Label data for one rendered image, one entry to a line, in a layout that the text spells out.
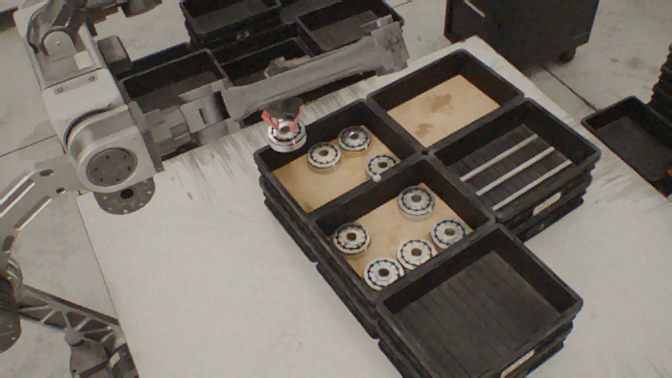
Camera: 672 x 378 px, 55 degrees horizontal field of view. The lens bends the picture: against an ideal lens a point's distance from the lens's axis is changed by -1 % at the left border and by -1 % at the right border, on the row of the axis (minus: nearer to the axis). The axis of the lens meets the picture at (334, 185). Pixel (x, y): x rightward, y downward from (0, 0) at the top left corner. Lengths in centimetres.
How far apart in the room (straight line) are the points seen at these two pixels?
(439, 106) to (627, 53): 192
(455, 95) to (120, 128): 127
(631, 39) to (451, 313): 262
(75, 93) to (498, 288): 110
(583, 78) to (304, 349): 238
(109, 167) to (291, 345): 79
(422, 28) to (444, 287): 238
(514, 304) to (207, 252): 89
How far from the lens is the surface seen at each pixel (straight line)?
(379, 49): 123
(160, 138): 123
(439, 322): 168
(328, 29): 308
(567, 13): 344
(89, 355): 245
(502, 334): 168
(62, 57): 139
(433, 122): 211
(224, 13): 327
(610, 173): 225
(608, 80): 371
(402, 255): 174
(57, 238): 318
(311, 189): 193
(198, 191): 217
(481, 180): 196
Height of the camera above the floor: 230
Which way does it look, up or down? 49 degrees down
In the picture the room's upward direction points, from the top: 5 degrees counter-clockwise
